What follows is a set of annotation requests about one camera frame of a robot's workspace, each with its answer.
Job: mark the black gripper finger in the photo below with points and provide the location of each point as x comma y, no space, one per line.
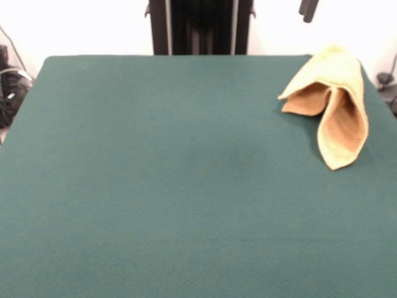
303,6
311,9

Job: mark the tan terry towel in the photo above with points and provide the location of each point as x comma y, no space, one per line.
341,74

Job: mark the dark green table cloth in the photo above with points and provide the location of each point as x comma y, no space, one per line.
155,186

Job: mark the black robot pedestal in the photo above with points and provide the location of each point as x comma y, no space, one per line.
201,28

